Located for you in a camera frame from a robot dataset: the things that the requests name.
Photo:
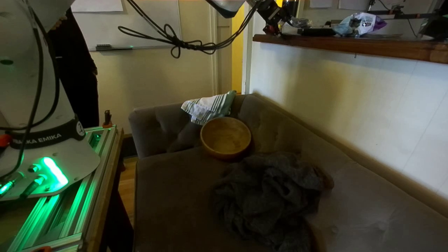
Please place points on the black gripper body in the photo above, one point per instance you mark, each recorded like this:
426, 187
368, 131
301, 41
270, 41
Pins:
277, 10

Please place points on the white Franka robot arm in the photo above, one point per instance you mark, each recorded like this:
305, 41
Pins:
28, 107

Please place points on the grey tufted couch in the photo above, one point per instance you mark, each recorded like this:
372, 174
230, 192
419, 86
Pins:
186, 201

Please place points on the black remote control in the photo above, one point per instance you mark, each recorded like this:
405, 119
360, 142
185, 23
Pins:
319, 33

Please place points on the dark wooden counter shelf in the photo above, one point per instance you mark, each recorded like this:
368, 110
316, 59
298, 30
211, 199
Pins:
354, 45

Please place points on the crumpled clear plastic bag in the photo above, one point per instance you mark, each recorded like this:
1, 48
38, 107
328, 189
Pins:
358, 24

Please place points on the white patterned towel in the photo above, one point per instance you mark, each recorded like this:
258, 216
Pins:
207, 107

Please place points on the wooden bowl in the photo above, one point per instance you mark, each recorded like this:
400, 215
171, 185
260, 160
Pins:
225, 138

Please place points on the dark whiteboard eraser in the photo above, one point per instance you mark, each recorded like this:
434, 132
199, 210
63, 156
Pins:
111, 48

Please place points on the dark grey crumpled blanket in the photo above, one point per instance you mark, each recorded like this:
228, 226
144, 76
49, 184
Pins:
270, 196

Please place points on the small brown bottle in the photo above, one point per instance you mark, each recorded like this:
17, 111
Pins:
106, 121

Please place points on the wall whiteboard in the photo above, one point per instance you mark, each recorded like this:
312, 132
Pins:
140, 23

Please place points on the aluminium rail robot table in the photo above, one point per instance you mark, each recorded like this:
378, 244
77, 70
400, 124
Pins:
70, 210

